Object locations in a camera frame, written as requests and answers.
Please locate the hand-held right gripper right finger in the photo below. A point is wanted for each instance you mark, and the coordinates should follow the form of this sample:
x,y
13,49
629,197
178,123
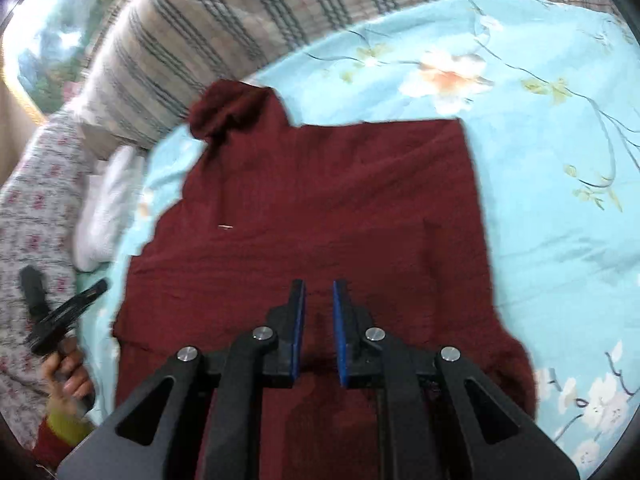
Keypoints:
x,y
341,335

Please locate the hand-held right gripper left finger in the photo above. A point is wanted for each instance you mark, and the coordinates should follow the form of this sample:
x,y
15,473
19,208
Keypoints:
x,y
298,325

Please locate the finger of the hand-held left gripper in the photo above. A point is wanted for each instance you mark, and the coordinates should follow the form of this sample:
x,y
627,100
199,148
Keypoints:
x,y
75,305
32,290

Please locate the maroon knit sweater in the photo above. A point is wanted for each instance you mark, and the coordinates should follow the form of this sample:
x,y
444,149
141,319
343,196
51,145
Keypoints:
x,y
325,185

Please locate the person's left forearm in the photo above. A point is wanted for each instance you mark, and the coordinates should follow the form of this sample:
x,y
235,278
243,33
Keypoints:
x,y
60,435

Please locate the person's left hand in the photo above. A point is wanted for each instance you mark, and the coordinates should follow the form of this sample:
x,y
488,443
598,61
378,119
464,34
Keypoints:
x,y
67,375

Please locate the white textured pillow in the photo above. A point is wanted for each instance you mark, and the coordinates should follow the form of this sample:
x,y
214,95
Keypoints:
x,y
105,210

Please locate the framed landscape picture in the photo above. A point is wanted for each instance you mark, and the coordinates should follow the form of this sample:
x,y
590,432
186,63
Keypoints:
x,y
50,50

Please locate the blue floral bed sheet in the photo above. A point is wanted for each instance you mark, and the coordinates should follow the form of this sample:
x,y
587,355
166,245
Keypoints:
x,y
550,210

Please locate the beige plaid quilt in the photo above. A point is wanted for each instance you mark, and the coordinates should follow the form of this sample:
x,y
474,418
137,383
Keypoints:
x,y
225,25

